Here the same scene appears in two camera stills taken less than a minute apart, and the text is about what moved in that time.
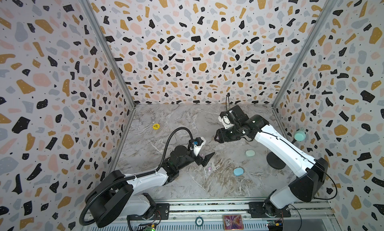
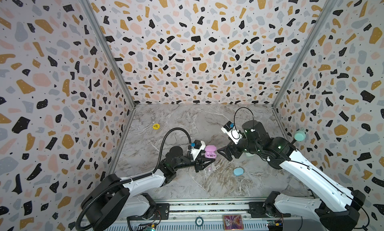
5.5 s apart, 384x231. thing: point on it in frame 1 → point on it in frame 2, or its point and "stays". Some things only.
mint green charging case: [250, 153] stays
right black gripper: [227, 135] → [235, 150]
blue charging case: [238, 171] stays
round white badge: [199, 221] stays
